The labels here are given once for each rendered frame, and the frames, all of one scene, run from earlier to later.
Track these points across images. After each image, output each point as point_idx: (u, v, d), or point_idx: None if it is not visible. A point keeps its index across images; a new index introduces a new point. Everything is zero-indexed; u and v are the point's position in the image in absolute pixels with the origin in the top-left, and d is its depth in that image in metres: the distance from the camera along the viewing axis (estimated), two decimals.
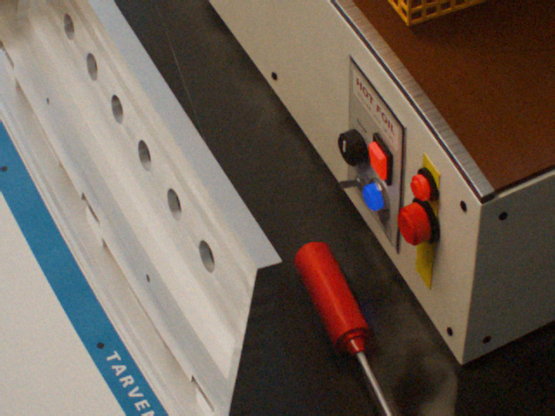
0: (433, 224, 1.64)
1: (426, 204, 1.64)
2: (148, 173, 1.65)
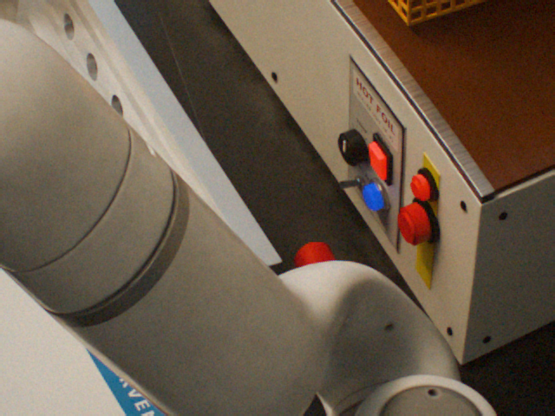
0: (433, 224, 1.64)
1: (426, 204, 1.64)
2: None
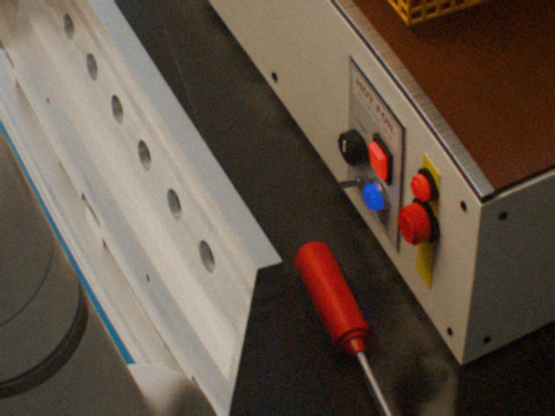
0: (433, 224, 1.64)
1: (426, 204, 1.64)
2: (148, 173, 1.65)
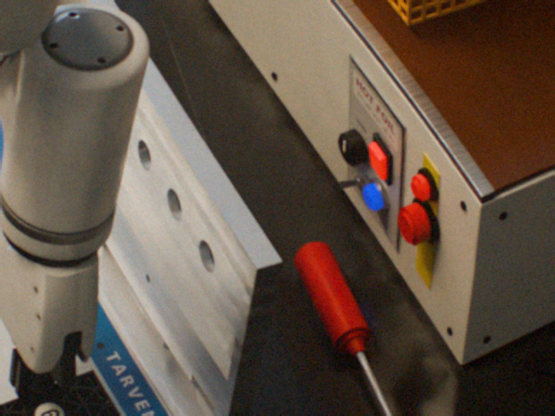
0: (433, 224, 1.64)
1: (426, 204, 1.64)
2: (148, 173, 1.65)
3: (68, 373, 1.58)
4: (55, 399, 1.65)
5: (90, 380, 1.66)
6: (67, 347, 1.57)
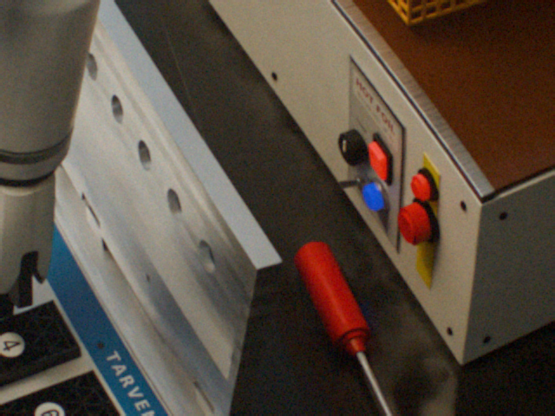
0: (433, 224, 1.64)
1: (426, 204, 1.64)
2: (148, 173, 1.65)
3: (25, 295, 1.62)
4: (55, 399, 1.65)
5: (90, 380, 1.66)
6: (24, 267, 1.61)
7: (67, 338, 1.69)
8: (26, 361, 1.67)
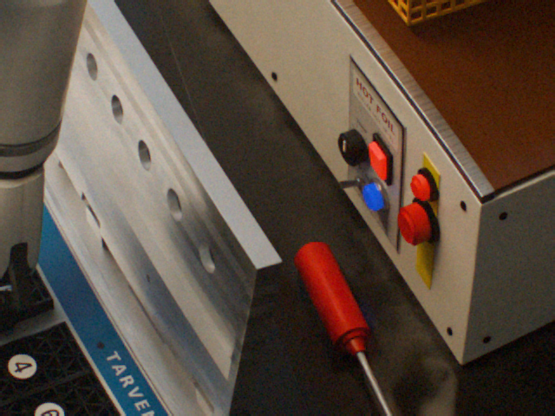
0: (433, 224, 1.64)
1: (426, 204, 1.64)
2: (148, 173, 1.65)
3: (24, 292, 1.61)
4: (55, 399, 1.65)
5: (90, 380, 1.66)
6: (17, 259, 1.61)
7: (79, 360, 1.67)
8: (38, 383, 1.66)
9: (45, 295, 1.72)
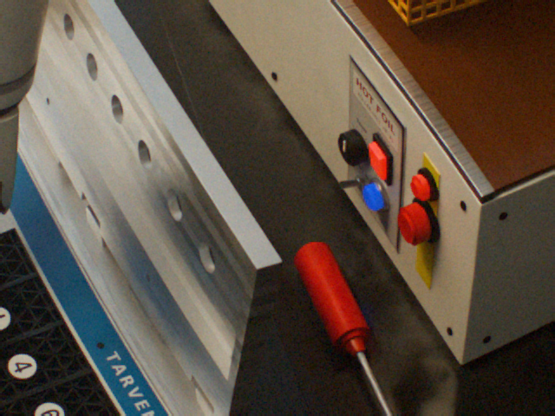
0: (433, 224, 1.64)
1: (426, 204, 1.64)
2: (148, 173, 1.65)
3: None
4: (55, 399, 1.65)
5: (90, 380, 1.66)
6: None
7: (79, 360, 1.67)
8: (38, 383, 1.66)
9: (57, 316, 1.70)
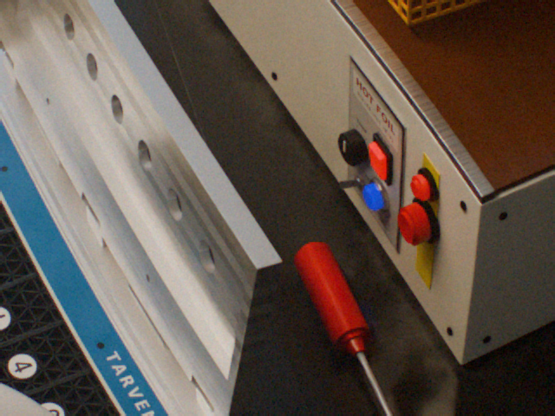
0: (433, 224, 1.64)
1: (426, 204, 1.64)
2: (148, 173, 1.65)
3: None
4: (55, 399, 1.65)
5: (90, 380, 1.66)
6: None
7: (79, 360, 1.67)
8: (38, 383, 1.66)
9: (57, 316, 1.70)
